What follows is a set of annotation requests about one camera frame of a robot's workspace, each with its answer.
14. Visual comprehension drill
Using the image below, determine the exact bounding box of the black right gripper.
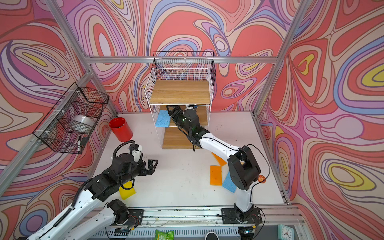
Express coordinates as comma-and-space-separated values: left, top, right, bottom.
166, 103, 192, 134

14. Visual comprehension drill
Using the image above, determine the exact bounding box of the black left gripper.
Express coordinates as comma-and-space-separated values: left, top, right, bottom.
117, 158, 159, 188

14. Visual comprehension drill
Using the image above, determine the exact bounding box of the blue sponge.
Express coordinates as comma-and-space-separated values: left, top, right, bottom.
155, 110, 171, 128

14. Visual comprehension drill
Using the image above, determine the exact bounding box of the yellow thick sponge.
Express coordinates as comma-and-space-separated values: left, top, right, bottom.
119, 181, 136, 200

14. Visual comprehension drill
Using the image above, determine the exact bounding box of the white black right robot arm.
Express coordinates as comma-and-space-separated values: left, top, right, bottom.
166, 105, 268, 223

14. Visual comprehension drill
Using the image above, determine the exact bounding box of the blue flat sponge near arm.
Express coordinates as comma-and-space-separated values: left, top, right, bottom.
222, 173, 237, 193

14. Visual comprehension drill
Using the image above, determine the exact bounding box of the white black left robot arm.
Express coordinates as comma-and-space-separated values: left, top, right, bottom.
28, 140, 159, 240

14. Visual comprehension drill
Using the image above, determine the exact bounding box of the orange sponge near shelf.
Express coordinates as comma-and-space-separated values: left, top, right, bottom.
212, 153, 227, 167

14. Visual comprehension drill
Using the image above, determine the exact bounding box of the red plastic cup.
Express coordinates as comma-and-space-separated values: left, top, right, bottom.
109, 117, 133, 142

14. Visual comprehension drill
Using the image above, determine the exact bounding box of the orange flat sponge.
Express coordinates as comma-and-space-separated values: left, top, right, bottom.
210, 166, 223, 186

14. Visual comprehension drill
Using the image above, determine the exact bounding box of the green snack packet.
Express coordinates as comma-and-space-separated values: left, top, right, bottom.
155, 230, 174, 240

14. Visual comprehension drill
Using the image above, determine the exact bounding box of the black marker pen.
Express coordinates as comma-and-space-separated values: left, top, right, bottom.
77, 136, 82, 154

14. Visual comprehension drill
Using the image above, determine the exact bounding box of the small orange round sticker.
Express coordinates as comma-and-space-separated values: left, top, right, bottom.
258, 175, 266, 184

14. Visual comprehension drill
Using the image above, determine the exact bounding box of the teal desk clock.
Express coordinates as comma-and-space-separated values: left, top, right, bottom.
278, 225, 295, 240

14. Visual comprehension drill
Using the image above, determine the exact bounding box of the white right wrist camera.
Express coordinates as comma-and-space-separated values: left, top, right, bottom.
185, 105, 198, 111

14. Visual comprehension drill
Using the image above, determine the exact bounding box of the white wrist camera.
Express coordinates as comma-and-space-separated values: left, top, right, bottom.
130, 144, 143, 162
185, 105, 198, 111

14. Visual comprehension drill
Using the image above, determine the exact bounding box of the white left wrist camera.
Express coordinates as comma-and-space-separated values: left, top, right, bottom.
130, 144, 143, 162

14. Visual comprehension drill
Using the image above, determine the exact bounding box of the white wire wooden shelf rack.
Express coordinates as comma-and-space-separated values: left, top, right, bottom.
145, 67, 216, 150

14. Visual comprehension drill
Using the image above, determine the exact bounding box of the black wire wall basket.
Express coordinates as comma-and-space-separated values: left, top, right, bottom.
33, 83, 109, 154

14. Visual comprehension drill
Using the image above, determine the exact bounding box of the aluminium frame post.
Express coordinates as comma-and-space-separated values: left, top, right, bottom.
253, 1, 312, 116

